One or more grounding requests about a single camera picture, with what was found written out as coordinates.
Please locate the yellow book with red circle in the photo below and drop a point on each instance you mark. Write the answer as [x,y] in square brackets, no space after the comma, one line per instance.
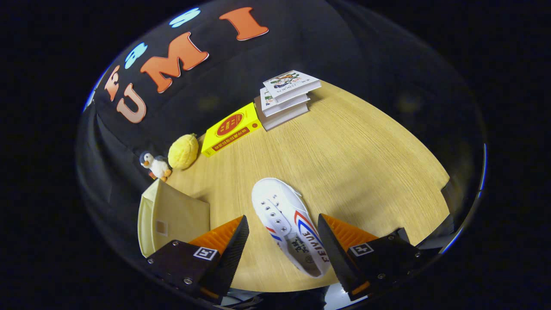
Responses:
[230,127]

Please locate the white illustrated cover book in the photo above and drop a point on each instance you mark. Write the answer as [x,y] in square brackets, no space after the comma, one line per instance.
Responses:
[290,82]

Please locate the beige fabric storage box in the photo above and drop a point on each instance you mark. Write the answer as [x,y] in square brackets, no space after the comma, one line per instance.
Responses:
[176,215]

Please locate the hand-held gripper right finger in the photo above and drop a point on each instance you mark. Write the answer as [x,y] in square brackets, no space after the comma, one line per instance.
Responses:
[338,258]

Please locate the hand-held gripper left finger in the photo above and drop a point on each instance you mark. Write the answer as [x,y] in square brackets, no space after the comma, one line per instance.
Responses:
[230,262]

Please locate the white book with green print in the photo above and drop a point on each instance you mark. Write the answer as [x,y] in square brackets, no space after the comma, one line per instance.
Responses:
[286,106]

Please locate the white canvas shoe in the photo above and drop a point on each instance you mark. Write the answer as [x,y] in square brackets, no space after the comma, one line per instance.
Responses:
[280,211]

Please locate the penguin plush toy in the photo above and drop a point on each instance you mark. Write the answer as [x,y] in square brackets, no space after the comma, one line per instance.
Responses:
[157,165]

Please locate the yellow fluffy plush ball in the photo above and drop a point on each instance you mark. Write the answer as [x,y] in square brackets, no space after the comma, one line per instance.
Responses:
[183,151]

